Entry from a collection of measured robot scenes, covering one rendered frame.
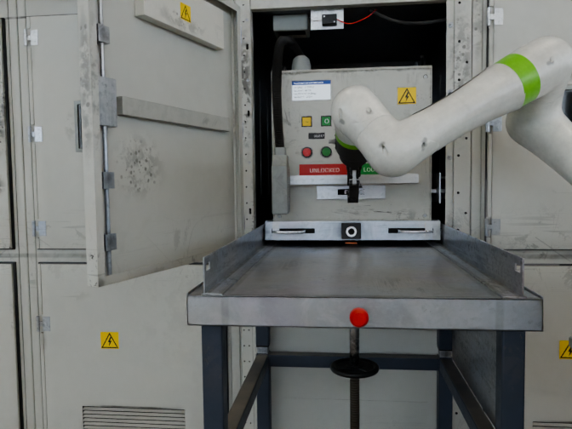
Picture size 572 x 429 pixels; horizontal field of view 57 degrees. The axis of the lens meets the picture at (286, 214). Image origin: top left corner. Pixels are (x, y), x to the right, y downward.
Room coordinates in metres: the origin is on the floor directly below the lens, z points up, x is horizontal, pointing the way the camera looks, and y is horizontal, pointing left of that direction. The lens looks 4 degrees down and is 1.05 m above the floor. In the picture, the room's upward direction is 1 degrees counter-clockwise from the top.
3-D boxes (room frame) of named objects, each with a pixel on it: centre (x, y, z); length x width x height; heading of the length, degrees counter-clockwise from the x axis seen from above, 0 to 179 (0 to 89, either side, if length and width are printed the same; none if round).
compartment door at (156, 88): (1.35, 0.28, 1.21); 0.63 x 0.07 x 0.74; 156
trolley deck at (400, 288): (1.24, -0.16, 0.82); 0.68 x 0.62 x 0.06; 174
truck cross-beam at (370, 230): (1.64, -0.20, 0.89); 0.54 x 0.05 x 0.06; 84
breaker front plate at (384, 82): (1.62, -0.20, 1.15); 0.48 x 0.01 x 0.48; 84
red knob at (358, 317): (0.88, -0.12, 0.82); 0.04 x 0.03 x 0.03; 174
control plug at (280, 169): (1.58, 0.01, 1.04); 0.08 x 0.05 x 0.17; 174
